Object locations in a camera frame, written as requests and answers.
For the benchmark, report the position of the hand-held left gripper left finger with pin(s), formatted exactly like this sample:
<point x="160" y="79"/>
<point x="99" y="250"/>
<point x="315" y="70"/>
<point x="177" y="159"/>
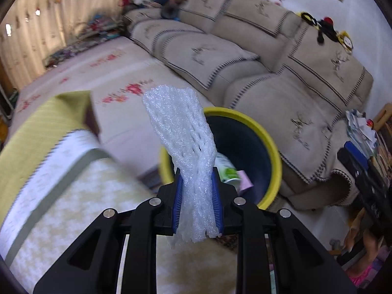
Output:
<point x="177" y="208"/>

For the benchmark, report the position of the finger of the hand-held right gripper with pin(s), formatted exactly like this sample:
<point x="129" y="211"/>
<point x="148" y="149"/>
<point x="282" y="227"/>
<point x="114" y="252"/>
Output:
<point x="355" y="156"/>

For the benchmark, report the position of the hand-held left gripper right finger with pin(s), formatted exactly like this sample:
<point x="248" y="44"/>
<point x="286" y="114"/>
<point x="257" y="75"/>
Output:
<point x="218" y="208"/>

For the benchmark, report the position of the pink drink carton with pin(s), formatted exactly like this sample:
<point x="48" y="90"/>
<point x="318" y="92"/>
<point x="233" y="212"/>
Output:
<point x="245" y="182"/>

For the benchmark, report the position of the green labelled bottle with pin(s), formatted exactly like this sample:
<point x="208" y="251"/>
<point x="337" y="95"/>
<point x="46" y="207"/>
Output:
<point x="225" y="168"/>

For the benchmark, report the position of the yellow rimmed dark bin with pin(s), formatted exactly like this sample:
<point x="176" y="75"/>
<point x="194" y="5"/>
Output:
<point x="245" y="147"/>

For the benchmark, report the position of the white foam fruit net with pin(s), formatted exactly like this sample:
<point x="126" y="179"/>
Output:
<point x="183" y="134"/>

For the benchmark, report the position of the person's right forearm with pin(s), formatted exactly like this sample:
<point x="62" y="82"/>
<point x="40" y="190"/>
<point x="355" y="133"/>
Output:
<point x="364" y="257"/>

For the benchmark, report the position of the pile of papers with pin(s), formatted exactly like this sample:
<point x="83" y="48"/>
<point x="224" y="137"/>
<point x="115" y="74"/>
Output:
<point x="358" y="125"/>

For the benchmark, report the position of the brown patterned rug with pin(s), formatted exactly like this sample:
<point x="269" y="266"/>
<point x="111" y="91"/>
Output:
<point x="228" y="241"/>

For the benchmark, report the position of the wooden furniture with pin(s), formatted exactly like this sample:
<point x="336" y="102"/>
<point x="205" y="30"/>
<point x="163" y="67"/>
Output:
<point x="382" y="118"/>

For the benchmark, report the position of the yellow round face plush toy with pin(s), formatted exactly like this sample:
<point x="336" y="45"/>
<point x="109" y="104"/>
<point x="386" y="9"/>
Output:
<point x="346" y="41"/>

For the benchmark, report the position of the beige sofa with covers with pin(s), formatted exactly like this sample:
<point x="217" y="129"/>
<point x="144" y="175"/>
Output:
<point x="245" y="55"/>

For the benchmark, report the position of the floral floor mat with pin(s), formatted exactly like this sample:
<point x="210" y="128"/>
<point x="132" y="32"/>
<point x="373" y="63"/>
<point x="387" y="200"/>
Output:
<point x="122" y="67"/>

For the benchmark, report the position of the low glass table with toys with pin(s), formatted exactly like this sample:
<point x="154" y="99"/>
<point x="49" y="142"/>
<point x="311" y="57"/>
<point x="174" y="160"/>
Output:
<point x="92" y="30"/>

